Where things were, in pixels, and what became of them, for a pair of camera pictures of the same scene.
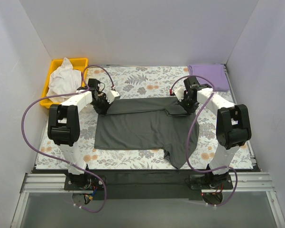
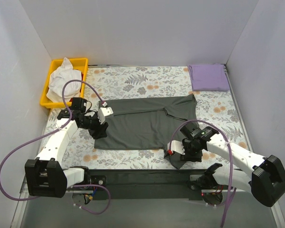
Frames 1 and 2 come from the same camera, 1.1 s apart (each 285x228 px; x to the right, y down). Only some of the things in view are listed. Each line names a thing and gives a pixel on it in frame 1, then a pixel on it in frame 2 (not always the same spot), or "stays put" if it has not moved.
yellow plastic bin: (78, 64) stays put
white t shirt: (64, 80) stays put
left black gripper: (102, 107) to (99, 129)
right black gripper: (188, 106) to (188, 154)
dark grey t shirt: (147, 123) stays put
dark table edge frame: (147, 185) stays put
